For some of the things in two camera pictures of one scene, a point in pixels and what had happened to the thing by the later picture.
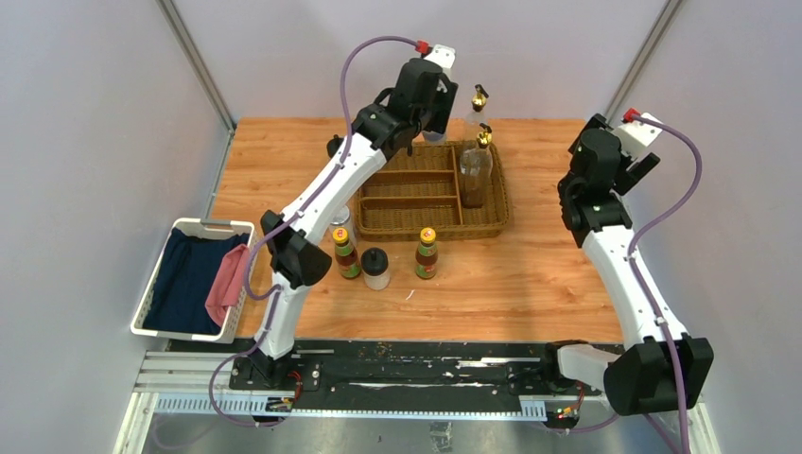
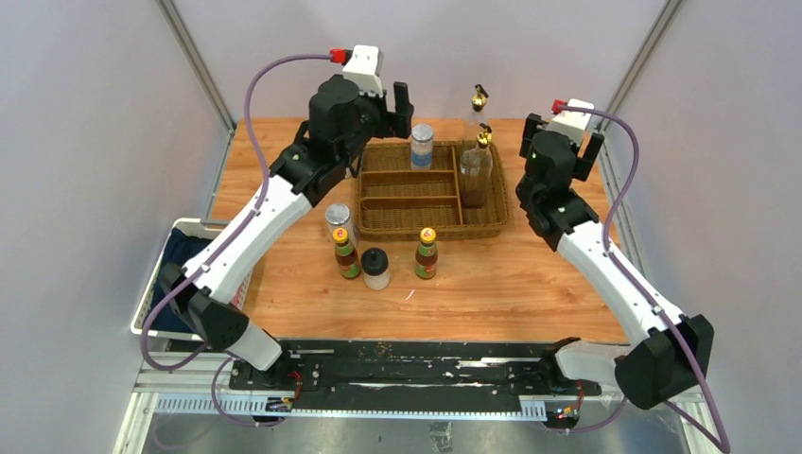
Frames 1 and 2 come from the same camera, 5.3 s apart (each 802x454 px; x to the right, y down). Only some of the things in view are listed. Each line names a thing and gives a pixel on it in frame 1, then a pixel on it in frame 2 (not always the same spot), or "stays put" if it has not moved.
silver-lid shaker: x=433 y=137 to x=422 y=141
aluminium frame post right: x=624 y=89 stays put
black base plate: x=393 y=371 stays put
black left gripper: x=443 y=96 to x=392 y=124
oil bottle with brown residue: x=475 y=170 stays put
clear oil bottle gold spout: x=475 y=118 stays put
